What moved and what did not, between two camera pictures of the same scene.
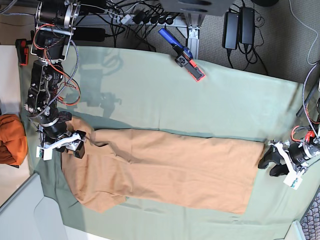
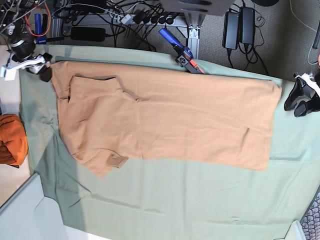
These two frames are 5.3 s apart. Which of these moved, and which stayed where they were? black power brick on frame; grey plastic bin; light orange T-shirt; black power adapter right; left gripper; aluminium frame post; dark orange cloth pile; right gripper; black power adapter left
Moved: right gripper; left gripper; light orange T-shirt
Stayed: black power adapter left; aluminium frame post; black power adapter right; dark orange cloth pile; grey plastic bin; black power brick on frame
